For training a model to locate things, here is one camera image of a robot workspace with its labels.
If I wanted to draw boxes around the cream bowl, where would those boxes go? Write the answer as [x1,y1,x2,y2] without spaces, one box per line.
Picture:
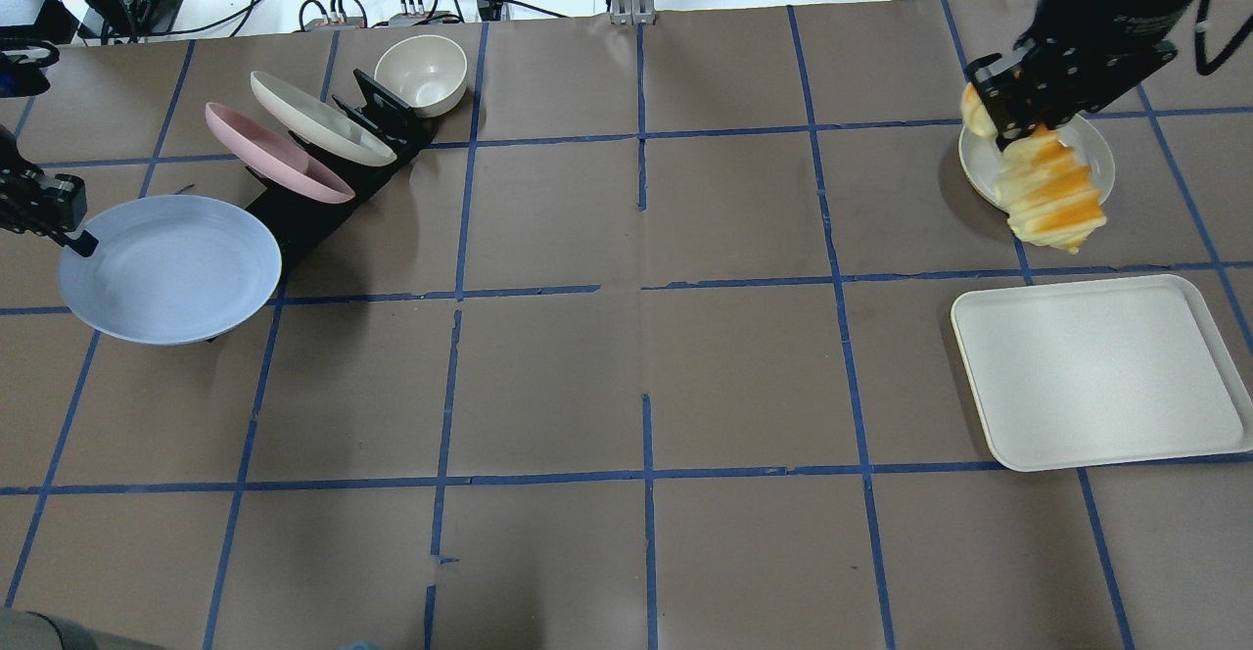
[373,34,469,118]

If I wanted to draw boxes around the white oval lemon dish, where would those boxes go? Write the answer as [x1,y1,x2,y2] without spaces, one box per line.
[956,116,1116,209]

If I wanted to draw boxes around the yellow orange bread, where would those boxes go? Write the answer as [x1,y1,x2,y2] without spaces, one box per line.
[959,83,1108,255]

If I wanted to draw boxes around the blue plate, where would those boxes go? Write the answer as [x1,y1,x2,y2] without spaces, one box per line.
[58,195,282,346]

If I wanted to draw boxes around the black dish rack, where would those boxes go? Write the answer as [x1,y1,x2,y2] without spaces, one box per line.
[203,69,439,278]

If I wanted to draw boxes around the pink plate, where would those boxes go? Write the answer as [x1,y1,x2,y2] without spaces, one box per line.
[203,101,356,205]

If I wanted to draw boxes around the cream plate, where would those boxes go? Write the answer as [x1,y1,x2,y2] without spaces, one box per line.
[251,70,395,167]

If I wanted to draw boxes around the cream rectangular tray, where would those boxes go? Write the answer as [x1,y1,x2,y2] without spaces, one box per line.
[950,274,1250,472]

